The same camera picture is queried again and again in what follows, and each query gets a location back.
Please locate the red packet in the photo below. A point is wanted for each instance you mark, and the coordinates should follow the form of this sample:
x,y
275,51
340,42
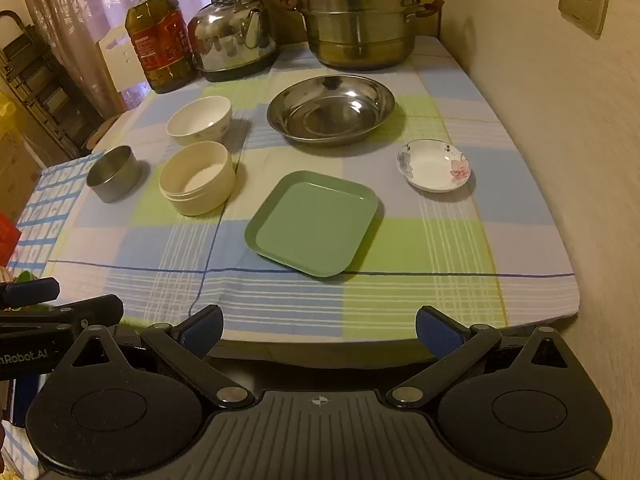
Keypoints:
x,y
7,240

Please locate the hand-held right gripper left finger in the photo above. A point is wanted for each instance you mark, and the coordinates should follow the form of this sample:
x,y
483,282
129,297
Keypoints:
x,y
202,331

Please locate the green square plate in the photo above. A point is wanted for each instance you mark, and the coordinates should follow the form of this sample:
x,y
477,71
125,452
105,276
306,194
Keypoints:
x,y
310,225

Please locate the white ceramic bowl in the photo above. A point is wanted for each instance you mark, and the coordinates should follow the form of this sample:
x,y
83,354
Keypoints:
x,y
200,121

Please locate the cooking oil bottle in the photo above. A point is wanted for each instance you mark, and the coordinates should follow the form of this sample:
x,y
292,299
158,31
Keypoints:
x,y
160,45

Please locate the steel steamer pot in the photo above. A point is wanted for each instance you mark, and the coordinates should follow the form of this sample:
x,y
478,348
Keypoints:
x,y
360,25

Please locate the cream plastic bowl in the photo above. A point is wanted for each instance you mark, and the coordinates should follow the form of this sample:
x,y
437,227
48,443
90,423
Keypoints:
x,y
200,196

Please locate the small floral saucer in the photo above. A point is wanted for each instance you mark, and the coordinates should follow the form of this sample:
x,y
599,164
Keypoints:
x,y
432,167

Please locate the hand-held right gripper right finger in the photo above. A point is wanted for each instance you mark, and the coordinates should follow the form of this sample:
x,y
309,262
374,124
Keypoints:
x,y
436,332

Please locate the checked tablecloth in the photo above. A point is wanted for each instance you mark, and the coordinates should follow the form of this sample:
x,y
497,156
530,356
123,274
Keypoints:
x,y
425,260

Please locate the large stainless steel basin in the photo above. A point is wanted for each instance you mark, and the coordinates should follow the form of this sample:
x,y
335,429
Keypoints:
x,y
330,116

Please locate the blue patterned white cloth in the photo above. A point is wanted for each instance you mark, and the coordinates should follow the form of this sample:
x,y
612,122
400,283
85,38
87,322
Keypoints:
x,y
47,210

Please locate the steel kettle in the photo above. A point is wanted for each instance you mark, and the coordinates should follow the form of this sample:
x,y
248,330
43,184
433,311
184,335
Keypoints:
x,y
225,40

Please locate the small steel bowl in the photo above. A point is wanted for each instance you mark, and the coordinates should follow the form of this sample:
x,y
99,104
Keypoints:
x,y
117,181

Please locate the black metal rack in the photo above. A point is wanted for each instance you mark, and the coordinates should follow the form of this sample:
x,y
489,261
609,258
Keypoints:
x,y
40,85

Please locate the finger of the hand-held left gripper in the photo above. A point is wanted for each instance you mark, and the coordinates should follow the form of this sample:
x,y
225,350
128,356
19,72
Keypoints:
x,y
31,291
75,311

